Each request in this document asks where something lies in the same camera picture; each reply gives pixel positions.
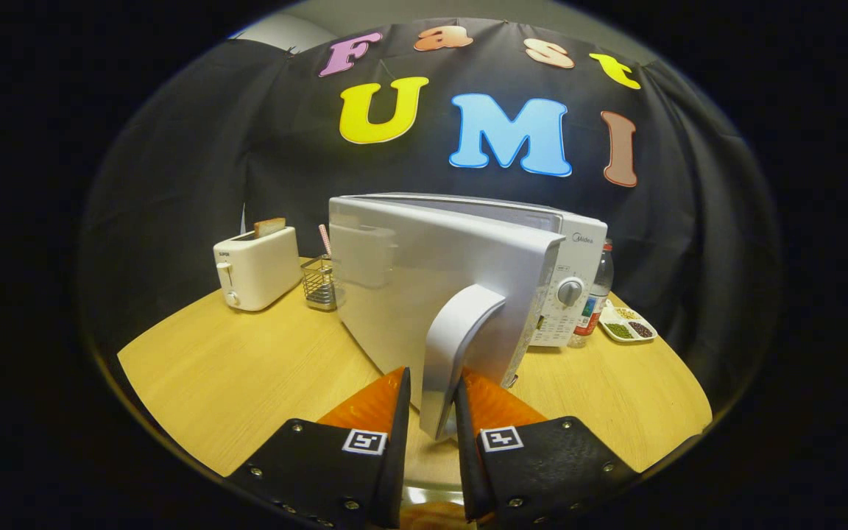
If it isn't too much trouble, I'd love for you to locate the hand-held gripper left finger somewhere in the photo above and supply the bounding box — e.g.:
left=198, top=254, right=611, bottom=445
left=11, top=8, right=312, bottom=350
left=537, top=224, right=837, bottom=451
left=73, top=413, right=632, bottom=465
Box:
left=225, top=367, right=411, bottom=529

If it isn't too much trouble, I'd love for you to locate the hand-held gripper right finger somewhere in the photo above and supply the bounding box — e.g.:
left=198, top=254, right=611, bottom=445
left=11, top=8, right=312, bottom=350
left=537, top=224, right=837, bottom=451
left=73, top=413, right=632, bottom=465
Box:
left=453, top=368, right=642, bottom=527

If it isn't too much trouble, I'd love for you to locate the white microwave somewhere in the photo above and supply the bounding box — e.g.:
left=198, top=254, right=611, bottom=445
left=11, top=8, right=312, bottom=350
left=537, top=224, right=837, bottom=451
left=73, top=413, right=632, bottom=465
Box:
left=328, top=193, right=608, bottom=441

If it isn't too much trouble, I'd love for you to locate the clear bottle with red label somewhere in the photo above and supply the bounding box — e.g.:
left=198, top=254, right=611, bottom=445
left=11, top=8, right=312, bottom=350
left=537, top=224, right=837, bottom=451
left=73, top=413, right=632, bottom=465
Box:
left=568, top=239, right=614, bottom=348

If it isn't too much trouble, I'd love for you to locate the white divided dish of beans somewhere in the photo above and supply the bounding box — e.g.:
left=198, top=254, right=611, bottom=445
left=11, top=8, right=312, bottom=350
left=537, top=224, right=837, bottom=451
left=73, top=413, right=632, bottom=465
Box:
left=598, top=300, right=658, bottom=344

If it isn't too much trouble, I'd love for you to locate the white toaster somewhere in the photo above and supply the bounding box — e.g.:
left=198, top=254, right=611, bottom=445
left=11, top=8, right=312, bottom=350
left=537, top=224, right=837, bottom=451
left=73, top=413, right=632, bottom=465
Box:
left=213, top=225, right=303, bottom=312

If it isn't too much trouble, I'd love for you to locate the metal wire basket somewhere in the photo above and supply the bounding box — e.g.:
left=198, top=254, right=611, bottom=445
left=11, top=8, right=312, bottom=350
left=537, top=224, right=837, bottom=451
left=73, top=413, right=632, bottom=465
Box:
left=300, top=255, right=344, bottom=311

